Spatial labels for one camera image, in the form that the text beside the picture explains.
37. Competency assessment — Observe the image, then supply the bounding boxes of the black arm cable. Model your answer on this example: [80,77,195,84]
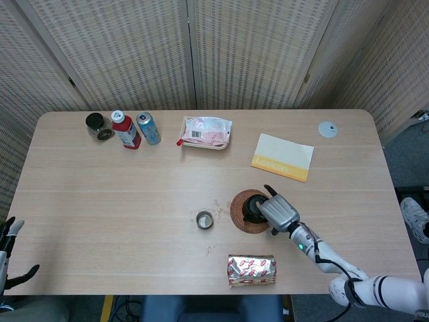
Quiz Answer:
[311,231,368,308]

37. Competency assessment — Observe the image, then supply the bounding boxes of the thin coloured wrist wires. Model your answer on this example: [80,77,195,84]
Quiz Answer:
[300,223,319,246]

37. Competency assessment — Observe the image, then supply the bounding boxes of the yellow white Lexicon book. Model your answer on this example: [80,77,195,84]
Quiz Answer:
[251,133,315,184]

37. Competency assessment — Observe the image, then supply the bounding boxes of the pink plastic packet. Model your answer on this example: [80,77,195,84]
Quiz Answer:
[180,116,231,151]

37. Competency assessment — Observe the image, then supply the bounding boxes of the black table foot bar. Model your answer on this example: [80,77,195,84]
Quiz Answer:
[393,185,429,202]

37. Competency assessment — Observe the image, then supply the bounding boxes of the brown woven round coaster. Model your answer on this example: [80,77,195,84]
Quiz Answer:
[229,189,274,235]

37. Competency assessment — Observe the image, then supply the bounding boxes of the blue floor cable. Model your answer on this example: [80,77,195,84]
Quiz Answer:
[112,294,127,322]

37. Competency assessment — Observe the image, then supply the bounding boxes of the white sneaker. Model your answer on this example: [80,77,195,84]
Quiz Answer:
[400,197,429,244]

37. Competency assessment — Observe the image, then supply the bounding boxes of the red juice bottle white cap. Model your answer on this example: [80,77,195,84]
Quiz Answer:
[111,110,142,150]

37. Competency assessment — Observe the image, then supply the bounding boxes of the black floor cable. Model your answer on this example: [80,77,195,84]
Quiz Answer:
[122,297,144,321]

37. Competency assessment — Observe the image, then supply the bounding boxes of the dark ceramic teacup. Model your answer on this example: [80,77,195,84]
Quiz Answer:
[195,211,215,231]

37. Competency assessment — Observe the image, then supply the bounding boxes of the blue drink can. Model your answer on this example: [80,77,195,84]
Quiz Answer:
[135,111,162,146]

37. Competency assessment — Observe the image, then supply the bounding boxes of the glass jar black lid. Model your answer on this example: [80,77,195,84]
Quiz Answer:
[85,113,115,142]

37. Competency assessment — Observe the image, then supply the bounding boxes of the silver foil tea package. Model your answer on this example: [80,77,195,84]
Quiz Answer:
[227,254,278,289]

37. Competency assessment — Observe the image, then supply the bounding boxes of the woven folding screen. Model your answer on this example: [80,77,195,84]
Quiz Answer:
[0,0,429,212]

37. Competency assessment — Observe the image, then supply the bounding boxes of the pink white snack bag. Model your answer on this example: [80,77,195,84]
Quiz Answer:
[182,115,233,146]

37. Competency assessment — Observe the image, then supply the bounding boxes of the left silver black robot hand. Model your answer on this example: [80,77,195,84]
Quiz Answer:
[0,216,40,296]

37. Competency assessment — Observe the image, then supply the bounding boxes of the blue chair seat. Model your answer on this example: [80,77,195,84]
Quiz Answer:
[139,294,289,322]

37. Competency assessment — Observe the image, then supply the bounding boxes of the grey round desk grommet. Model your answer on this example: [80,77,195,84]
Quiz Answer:
[317,121,339,138]

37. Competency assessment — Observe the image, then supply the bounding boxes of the black teapot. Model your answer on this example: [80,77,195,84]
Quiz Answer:
[241,195,269,225]

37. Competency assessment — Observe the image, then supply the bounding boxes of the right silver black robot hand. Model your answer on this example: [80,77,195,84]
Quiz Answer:
[256,184,301,237]

